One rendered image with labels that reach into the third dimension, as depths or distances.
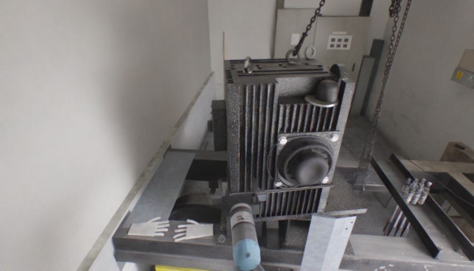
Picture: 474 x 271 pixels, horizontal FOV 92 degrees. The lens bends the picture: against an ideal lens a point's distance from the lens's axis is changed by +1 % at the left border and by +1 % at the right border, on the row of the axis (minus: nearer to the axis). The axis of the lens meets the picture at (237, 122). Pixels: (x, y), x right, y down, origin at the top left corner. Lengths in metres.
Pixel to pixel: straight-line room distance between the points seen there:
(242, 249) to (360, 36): 3.88
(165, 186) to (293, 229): 0.94
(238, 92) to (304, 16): 3.22
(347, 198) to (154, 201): 1.24
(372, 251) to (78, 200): 1.57
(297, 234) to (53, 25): 1.59
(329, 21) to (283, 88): 3.15
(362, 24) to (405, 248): 3.25
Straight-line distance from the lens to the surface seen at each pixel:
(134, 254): 1.86
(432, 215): 2.03
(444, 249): 1.86
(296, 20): 3.99
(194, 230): 1.55
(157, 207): 1.73
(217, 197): 0.87
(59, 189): 1.32
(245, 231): 0.76
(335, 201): 1.46
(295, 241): 1.52
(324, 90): 0.98
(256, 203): 0.84
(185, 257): 1.76
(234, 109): 0.89
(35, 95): 1.19
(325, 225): 1.18
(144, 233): 1.61
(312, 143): 1.00
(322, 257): 1.36
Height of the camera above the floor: 1.89
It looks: 28 degrees down
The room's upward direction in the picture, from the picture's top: straight up
